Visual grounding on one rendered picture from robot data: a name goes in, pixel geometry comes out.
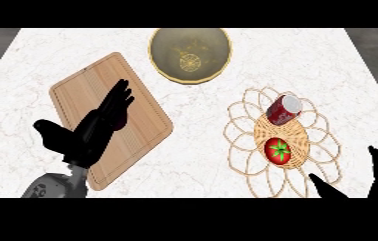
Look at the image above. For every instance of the woven wicker flower placemat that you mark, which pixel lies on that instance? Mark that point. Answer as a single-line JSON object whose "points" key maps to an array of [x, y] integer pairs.
{"points": [[281, 141]]}

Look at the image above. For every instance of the wooden cutting board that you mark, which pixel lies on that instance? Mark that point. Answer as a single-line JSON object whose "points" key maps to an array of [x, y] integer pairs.
{"points": [[111, 118]]}

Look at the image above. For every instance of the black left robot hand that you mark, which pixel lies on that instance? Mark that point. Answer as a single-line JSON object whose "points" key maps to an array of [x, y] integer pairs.
{"points": [[93, 131]]}

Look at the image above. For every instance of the red can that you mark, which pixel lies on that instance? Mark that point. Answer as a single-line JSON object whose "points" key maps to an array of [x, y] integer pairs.
{"points": [[284, 110]]}

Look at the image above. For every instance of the olive bowl with gold rim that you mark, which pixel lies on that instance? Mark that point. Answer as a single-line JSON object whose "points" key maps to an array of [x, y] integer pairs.
{"points": [[189, 55]]}

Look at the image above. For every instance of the red tomato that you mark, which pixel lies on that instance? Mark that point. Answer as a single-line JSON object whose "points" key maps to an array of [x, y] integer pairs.
{"points": [[278, 151]]}

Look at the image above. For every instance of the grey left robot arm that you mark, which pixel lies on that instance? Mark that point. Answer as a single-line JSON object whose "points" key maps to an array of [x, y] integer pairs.
{"points": [[54, 185]]}

